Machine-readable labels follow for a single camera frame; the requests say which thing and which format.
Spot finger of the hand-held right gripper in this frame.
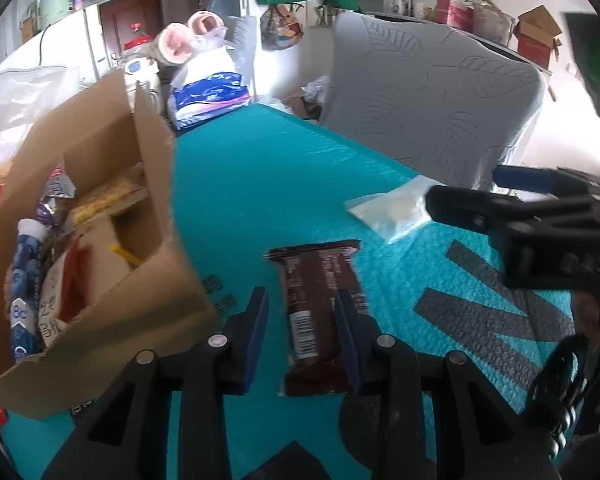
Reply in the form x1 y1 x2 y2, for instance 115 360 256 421
492 164 600 201
424 184 531 241

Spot grey covered chair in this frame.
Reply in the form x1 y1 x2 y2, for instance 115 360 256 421
320 10 546 193

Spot dark brown chocolate bar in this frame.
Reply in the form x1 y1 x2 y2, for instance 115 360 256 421
264 240 368 397

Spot patterned hanging bag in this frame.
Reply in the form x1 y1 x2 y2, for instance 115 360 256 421
260 2 305 52

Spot small brown snack box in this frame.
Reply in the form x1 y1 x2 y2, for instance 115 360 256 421
72 207 131 266

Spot clear plastic container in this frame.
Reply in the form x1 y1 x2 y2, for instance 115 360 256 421
472 2 516 46

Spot white fridge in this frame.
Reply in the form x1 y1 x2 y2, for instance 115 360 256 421
0 7 111 111

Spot teal bubble mat black print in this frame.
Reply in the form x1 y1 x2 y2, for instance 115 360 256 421
2 102 578 480

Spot blue white tissue pack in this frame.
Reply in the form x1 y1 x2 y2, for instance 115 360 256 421
169 67 253 131

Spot brown cardboard box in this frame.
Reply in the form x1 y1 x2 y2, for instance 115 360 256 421
0 67 221 421

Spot brown wooden door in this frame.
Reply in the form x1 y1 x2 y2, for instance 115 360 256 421
99 0 163 83

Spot person's right hand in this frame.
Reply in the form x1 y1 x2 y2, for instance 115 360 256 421
572 290 600 348

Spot clear bag yellow puffs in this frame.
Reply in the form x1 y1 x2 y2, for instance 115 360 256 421
72 165 148 223

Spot purple silver snack bag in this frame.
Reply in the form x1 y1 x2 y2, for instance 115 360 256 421
37 167 78 226

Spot clear zip bag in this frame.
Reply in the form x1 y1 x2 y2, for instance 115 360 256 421
344 175 433 245

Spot open cardboard carton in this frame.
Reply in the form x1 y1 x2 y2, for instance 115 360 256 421
514 5 563 41

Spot black coiled cable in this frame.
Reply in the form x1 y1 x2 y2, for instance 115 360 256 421
525 335 588 461

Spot pink plush slipper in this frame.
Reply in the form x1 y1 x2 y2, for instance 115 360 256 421
187 10 226 36
156 22 196 66

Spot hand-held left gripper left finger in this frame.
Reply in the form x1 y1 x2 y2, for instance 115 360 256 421
40 286 271 480

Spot blue white tube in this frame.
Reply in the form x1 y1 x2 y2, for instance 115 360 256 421
7 217 48 363

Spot pink gift boxes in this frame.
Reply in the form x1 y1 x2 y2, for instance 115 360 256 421
435 0 476 31

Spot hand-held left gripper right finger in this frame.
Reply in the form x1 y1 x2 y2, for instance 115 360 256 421
334 290 563 480

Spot white red snack pouch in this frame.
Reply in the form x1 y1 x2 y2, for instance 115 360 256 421
40 237 113 348

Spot clear plastic bag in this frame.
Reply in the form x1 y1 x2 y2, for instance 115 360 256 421
0 65 81 181

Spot yellow green lollipop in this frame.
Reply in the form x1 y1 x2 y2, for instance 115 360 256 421
109 244 143 267

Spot red cola bottle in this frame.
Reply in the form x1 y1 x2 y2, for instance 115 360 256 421
124 34 157 53

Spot red box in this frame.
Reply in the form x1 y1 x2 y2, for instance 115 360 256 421
517 32 553 68

